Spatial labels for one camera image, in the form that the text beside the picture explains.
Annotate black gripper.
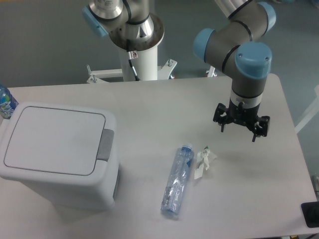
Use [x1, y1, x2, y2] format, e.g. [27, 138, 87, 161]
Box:
[213, 101, 270, 142]

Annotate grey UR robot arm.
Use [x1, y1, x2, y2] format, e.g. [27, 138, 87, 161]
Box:
[82, 0, 276, 138]

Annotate white plastic trash can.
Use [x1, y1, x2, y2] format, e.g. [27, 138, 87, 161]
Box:
[0, 102, 120, 210]

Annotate white trash can lid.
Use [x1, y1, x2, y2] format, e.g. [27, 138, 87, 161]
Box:
[0, 105, 107, 176]

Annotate crumpled white paper wrapper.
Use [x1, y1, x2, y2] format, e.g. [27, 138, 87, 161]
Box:
[194, 146, 217, 180]

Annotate crushed clear plastic bottle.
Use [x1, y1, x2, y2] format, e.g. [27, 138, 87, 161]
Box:
[160, 143, 194, 217]

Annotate black device at table edge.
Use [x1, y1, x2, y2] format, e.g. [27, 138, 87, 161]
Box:
[301, 201, 319, 228]

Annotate grey lid push button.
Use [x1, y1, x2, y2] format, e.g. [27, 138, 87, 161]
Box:
[96, 129, 114, 162]

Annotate blue labelled drink bottle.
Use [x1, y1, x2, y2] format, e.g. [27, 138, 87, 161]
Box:
[0, 84, 19, 120]

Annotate white frame at right edge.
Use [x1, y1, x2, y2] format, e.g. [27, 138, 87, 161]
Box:
[295, 85, 319, 133]

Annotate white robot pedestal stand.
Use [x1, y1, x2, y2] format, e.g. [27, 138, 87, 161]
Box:
[86, 14, 178, 84]

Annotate black cable on pedestal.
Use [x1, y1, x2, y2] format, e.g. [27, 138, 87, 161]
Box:
[126, 39, 142, 82]

